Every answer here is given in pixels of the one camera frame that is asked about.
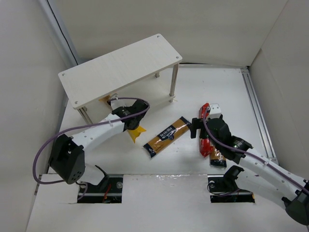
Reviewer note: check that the dark-ended spaghetti bag with barcode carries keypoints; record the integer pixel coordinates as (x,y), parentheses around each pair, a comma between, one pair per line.
(216,158)

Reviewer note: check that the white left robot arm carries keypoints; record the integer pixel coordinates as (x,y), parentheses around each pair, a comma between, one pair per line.
(68,153)

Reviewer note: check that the blue-label spaghetti bag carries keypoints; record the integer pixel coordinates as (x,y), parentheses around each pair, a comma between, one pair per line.
(167,136)

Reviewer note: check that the aluminium frame rail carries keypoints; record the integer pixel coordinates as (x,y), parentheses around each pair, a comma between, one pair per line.
(262,128)

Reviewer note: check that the white two-tier shelf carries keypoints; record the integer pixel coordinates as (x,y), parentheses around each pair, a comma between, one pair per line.
(146,69)

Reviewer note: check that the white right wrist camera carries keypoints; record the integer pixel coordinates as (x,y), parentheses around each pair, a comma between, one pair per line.
(213,111)

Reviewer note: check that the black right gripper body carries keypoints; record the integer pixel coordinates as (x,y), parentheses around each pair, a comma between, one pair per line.
(199,124)

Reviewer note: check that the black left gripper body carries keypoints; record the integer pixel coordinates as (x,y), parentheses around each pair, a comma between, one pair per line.
(132,124)

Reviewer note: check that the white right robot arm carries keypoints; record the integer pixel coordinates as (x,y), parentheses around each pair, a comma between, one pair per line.
(254,172)

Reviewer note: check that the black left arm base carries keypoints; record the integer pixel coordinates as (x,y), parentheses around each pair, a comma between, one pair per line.
(112,193)

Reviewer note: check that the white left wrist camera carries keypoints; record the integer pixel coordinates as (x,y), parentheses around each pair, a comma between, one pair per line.
(116,102)

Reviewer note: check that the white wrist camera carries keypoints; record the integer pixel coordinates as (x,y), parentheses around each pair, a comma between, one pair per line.
(116,102)
(213,111)

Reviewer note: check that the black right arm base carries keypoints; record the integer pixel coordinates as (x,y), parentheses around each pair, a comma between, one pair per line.
(221,193)

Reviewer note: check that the yellow-ended spaghetti bag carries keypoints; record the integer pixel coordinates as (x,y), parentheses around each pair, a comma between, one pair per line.
(135,133)

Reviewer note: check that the red spaghetti bag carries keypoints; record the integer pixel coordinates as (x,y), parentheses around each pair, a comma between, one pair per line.
(205,147)

